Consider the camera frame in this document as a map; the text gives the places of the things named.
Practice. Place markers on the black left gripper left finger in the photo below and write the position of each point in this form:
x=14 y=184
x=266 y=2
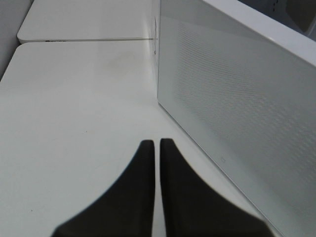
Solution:
x=126 y=209

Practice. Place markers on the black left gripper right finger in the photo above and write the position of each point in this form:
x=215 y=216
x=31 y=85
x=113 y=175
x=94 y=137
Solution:
x=193 y=209

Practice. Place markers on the white microwave oven body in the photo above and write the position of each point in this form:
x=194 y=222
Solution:
x=283 y=21

